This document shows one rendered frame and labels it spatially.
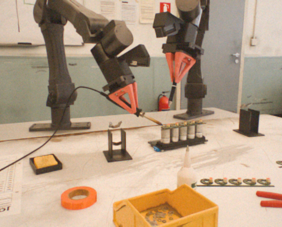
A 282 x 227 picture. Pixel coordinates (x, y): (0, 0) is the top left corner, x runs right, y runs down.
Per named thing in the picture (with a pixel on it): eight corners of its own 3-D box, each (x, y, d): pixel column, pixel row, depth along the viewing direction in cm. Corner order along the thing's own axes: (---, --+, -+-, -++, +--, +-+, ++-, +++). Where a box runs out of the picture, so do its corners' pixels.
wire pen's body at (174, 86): (174, 102, 74) (184, 63, 74) (170, 100, 73) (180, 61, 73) (169, 101, 75) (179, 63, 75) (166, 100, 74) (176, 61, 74)
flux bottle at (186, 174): (199, 205, 46) (202, 147, 44) (181, 207, 45) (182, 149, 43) (190, 195, 49) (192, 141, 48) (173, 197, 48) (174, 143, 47)
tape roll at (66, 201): (59, 212, 44) (59, 205, 44) (62, 194, 50) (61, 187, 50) (97, 207, 45) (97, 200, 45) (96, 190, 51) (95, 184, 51)
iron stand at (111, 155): (127, 165, 71) (122, 130, 75) (135, 156, 64) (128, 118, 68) (104, 168, 70) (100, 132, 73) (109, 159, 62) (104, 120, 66)
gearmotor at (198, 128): (191, 138, 79) (192, 121, 78) (198, 137, 80) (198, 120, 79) (197, 141, 77) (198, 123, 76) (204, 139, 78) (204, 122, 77)
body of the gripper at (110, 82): (136, 79, 78) (124, 56, 78) (125, 82, 69) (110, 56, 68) (118, 89, 80) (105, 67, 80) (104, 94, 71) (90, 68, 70)
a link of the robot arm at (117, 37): (141, 46, 70) (127, 3, 72) (115, 45, 64) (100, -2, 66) (116, 65, 78) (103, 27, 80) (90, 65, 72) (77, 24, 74)
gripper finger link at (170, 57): (179, 80, 68) (187, 44, 69) (158, 78, 74) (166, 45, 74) (195, 86, 73) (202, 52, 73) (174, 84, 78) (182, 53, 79)
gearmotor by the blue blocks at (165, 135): (159, 144, 74) (159, 126, 73) (166, 143, 75) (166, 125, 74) (163, 147, 72) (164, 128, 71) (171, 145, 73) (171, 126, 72)
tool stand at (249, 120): (251, 142, 92) (241, 112, 97) (271, 132, 84) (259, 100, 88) (236, 144, 91) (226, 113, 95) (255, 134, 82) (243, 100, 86)
